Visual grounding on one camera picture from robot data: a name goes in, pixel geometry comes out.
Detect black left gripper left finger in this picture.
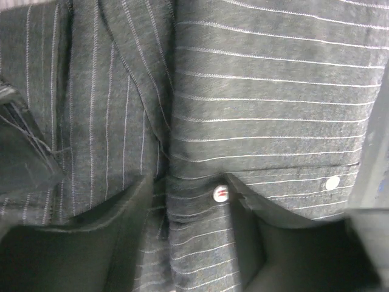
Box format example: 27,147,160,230
1,175,153,291

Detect grey pinstriped long sleeve shirt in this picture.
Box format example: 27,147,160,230
1,1,388,291

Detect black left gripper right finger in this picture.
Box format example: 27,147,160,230
225,173,388,291

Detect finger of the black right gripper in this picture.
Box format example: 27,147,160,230
346,68,388,213
1,81,63,196

